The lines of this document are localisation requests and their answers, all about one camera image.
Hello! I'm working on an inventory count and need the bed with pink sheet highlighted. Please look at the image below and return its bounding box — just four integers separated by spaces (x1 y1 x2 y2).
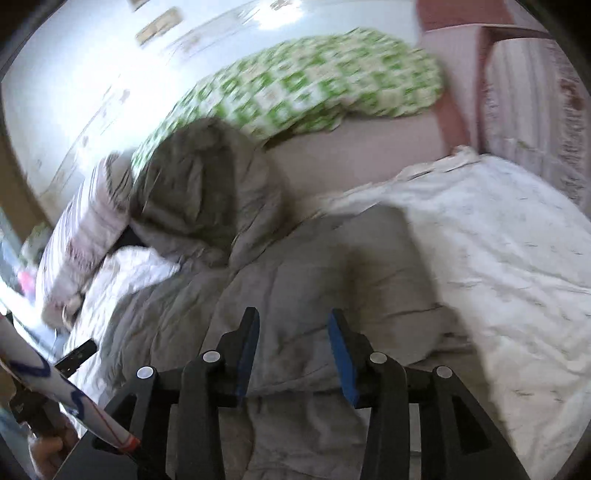
265 23 476 199

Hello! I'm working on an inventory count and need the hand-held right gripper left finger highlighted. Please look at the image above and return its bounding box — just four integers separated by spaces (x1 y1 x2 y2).
92 307 262 480

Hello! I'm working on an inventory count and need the black flat device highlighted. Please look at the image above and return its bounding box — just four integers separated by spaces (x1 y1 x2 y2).
54 339 99 376

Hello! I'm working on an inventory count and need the red-brown wooden bed frame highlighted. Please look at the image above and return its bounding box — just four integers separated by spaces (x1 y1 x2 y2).
416 0 552 158

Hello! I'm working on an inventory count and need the white leaf-print quilt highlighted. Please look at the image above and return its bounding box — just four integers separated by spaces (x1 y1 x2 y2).
323 145 591 480

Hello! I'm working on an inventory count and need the grey puffer jacket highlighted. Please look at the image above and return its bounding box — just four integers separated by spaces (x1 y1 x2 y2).
65 117 465 480

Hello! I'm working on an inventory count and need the green white checkered pillow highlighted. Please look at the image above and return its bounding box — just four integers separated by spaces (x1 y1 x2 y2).
131 28 446 167

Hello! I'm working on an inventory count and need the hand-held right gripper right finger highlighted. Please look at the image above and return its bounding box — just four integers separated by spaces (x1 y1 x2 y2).
327 308 532 480

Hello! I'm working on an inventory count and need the person's left hand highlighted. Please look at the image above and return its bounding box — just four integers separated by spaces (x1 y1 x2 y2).
27 427 80 480

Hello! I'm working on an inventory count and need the pale striped curtain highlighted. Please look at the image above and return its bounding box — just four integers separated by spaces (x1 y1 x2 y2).
482 39 591 213

